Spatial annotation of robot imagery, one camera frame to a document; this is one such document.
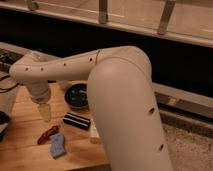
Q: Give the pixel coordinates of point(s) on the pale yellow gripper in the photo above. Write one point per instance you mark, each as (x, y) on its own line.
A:
(45, 112)

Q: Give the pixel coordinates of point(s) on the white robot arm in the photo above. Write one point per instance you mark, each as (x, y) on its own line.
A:
(120, 96)

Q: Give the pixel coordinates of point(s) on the dark ceramic bowl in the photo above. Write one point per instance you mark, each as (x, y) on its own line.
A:
(76, 96)

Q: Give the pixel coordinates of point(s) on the black white striped box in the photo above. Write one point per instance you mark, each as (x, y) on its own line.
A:
(77, 121)

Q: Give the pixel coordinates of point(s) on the white plastic bottle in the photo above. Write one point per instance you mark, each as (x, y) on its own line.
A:
(94, 135)

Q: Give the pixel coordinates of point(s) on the metal railing post middle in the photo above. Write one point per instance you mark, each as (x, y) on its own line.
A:
(103, 11)

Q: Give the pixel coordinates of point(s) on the metal railing post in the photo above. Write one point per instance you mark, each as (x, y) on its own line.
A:
(166, 15)
(103, 11)

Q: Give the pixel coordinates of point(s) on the metal railing post right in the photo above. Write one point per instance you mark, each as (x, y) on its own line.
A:
(166, 15)

